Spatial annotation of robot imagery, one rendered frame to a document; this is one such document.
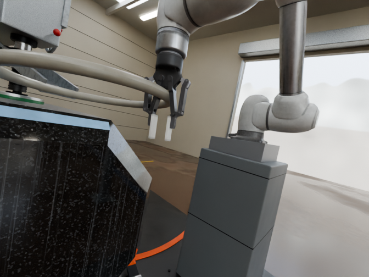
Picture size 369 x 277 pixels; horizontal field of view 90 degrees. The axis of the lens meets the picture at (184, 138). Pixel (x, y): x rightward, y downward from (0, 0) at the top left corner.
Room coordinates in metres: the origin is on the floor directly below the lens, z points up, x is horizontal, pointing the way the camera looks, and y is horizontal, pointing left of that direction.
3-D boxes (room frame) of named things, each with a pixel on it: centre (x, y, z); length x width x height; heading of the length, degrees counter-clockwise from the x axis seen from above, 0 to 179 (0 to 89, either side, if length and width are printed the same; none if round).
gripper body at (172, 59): (0.53, 0.08, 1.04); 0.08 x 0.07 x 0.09; 74
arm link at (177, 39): (0.53, 0.08, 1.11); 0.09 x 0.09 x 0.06
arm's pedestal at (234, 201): (1.11, -0.39, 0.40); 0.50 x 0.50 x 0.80; 51
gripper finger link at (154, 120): (0.53, 0.09, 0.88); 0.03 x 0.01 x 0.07; 164
